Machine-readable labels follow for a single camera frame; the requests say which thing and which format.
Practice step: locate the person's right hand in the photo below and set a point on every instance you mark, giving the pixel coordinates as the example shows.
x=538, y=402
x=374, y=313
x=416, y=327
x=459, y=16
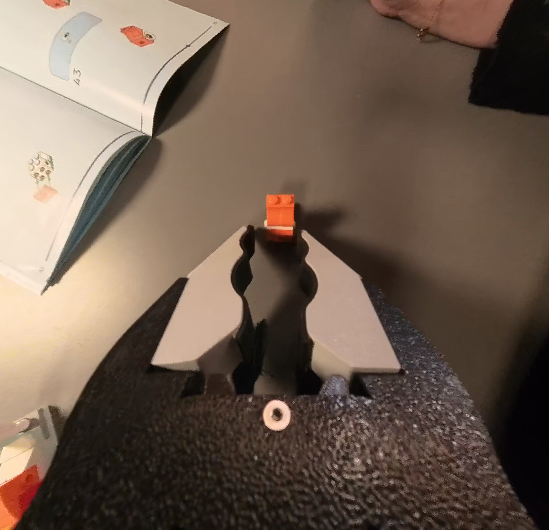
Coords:
x=394, y=0

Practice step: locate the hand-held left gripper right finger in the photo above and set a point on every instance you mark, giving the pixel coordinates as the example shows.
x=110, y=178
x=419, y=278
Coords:
x=347, y=319

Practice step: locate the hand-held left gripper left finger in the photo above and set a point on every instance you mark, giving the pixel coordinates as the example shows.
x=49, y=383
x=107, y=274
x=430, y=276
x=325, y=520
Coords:
x=201, y=311

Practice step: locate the person's right forearm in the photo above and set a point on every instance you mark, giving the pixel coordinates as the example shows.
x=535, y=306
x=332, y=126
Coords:
x=510, y=58

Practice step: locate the open lego instruction booklet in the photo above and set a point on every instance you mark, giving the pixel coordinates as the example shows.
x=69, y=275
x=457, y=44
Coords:
x=107, y=66

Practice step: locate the small orange white lego assembly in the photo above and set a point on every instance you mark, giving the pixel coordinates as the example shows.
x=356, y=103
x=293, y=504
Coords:
x=281, y=214

